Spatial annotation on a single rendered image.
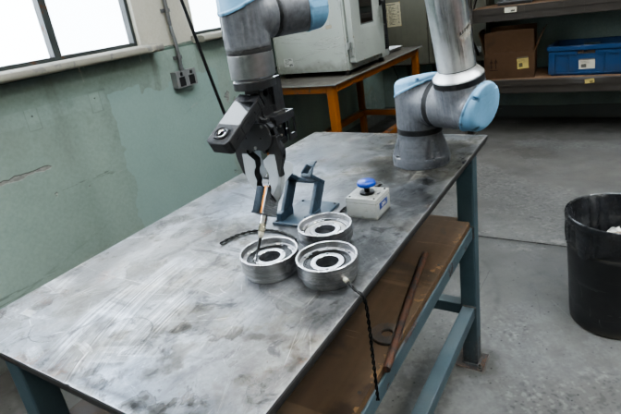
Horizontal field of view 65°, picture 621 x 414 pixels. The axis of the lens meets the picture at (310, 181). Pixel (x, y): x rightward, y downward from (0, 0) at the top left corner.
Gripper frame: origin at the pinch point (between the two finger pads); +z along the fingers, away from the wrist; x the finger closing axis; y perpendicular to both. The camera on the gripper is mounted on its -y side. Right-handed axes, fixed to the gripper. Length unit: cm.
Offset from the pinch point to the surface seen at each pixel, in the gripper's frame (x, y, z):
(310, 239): -5.1, 3.6, 10.0
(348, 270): -16.5, -3.7, 10.2
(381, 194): -11.2, 23.4, 8.8
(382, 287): -5, 32, 38
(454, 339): -16, 56, 69
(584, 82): -36, 341, 52
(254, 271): -1.0, -8.4, 10.3
